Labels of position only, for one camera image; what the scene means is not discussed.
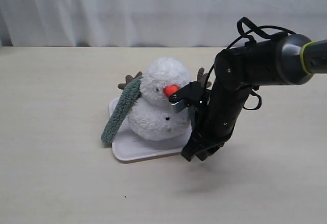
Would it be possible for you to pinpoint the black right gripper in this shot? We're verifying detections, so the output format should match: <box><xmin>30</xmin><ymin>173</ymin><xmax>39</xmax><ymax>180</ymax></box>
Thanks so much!
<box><xmin>181</xmin><ymin>80</ymin><xmax>252</xmax><ymax>162</ymax></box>

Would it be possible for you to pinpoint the white plush snowman toy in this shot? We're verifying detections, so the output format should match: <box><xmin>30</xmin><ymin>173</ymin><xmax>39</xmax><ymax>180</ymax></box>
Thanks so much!
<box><xmin>116</xmin><ymin>57</ymin><xmax>213</xmax><ymax>142</ymax></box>

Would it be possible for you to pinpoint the white rectangular tray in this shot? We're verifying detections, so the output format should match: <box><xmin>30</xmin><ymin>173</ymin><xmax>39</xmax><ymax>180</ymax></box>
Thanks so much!
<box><xmin>111</xmin><ymin>98</ymin><xmax>191</xmax><ymax>163</ymax></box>

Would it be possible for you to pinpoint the green fleece scarf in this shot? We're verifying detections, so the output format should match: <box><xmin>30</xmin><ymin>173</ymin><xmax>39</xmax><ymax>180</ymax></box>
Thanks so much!
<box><xmin>101</xmin><ymin>72</ymin><xmax>142</xmax><ymax>146</ymax></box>

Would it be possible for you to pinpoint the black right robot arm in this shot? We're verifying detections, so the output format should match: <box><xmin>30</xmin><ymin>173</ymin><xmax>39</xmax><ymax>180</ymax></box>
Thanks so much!
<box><xmin>181</xmin><ymin>34</ymin><xmax>326</xmax><ymax>161</ymax></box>

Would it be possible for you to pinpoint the white backdrop curtain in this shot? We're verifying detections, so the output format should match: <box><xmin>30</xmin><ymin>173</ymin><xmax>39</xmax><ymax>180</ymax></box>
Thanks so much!
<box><xmin>1</xmin><ymin>0</ymin><xmax>326</xmax><ymax>47</ymax></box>

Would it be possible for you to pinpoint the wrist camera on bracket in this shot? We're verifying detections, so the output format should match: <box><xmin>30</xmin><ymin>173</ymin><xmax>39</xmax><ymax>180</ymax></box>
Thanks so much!
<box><xmin>168</xmin><ymin>81</ymin><xmax>203</xmax><ymax>113</ymax></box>

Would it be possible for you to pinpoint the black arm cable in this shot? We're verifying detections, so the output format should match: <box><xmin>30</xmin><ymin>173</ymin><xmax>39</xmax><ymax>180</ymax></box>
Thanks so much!
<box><xmin>204</xmin><ymin>16</ymin><xmax>297</xmax><ymax>112</ymax></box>

